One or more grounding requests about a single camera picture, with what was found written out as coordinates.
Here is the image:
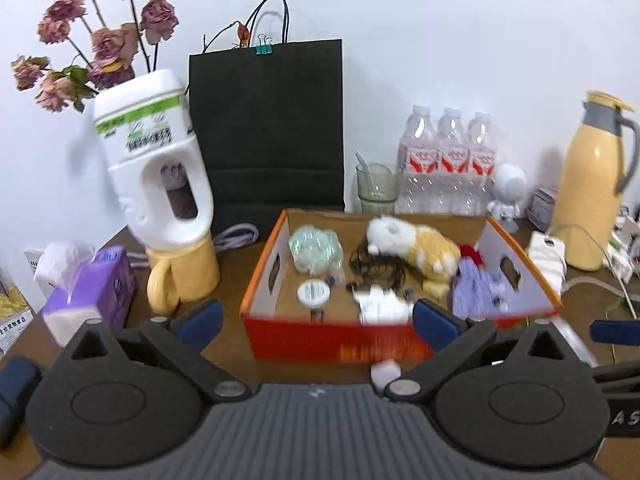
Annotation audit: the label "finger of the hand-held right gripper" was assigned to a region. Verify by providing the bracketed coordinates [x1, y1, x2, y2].
[589, 320, 640, 347]
[590, 360, 640, 396]

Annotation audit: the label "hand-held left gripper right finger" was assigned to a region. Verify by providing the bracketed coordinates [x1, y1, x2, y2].
[384, 298, 581, 403]

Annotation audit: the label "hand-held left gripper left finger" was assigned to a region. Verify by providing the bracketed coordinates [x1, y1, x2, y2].
[57, 299, 252, 403]

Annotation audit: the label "white paper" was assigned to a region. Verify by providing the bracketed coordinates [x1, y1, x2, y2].
[353, 284, 415, 324]

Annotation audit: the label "white and yellow plush toy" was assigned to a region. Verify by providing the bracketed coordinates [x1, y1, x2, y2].
[366, 215, 462, 301]

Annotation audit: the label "orange cardboard box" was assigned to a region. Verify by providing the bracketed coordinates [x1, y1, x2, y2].
[239, 208, 563, 363]

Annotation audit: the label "round white tin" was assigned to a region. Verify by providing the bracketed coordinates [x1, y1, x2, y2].
[297, 278, 331, 307]

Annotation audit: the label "clear plastic wrap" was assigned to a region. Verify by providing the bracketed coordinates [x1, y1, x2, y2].
[288, 226, 345, 274]

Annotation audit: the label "purple striped cloth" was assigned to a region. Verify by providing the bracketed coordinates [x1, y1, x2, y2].
[451, 256, 511, 318]

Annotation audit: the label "yellow mug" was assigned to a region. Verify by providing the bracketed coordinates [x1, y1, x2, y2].
[146, 232, 221, 315]

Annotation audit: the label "small white plastic item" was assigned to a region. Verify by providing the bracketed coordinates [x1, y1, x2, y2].
[370, 359, 402, 390]

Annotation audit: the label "black tangled earphones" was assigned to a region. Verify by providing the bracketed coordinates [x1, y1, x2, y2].
[348, 241, 407, 291]

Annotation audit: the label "white charger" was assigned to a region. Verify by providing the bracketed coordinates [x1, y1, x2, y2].
[527, 231, 568, 296]

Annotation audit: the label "purple tissue pack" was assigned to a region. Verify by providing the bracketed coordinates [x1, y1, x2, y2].
[34, 241, 138, 348]

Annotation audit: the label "small grey box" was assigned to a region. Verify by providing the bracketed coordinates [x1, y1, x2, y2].
[527, 186, 561, 233]

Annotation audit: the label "clear glass cup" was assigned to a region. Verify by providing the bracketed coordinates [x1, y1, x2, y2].
[356, 162, 403, 214]

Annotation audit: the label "yellow thermos jug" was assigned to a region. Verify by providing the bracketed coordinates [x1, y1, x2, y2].
[550, 90, 640, 272]

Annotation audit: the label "white robot figure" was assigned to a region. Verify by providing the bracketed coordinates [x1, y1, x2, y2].
[486, 162, 527, 233]

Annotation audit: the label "red label water bottle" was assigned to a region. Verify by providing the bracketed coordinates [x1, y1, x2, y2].
[397, 105, 441, 216]
[435, 107, 473, 216]
[465, 111, 498, 216]

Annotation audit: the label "white plastic jug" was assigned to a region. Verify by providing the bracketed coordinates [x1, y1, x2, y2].
[93, 70, 215, 251]

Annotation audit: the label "glass straw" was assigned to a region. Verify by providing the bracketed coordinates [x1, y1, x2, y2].
[356, 150, 381, 196]

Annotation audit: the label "yellow snack packet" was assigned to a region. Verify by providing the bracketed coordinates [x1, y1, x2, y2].
[0, 267, 36, 356]

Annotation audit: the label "dark blue case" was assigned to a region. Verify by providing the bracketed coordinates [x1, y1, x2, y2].
[0, 355, 43, 448]

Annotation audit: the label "black paper bag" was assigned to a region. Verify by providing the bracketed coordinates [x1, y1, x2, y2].
[188, 0, 346, 233]

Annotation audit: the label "dried rose bouquet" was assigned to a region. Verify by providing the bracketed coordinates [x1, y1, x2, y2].
[11, 0, 180, 113]

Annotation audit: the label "white cable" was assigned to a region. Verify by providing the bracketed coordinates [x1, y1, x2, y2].
[545, 223, 640, 321]

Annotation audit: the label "grey power cable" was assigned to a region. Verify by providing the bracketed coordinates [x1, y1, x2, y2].
[562, 275, 640, 306]

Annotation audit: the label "lavender cord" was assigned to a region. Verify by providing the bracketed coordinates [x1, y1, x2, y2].
[212, 223, 260, 250]

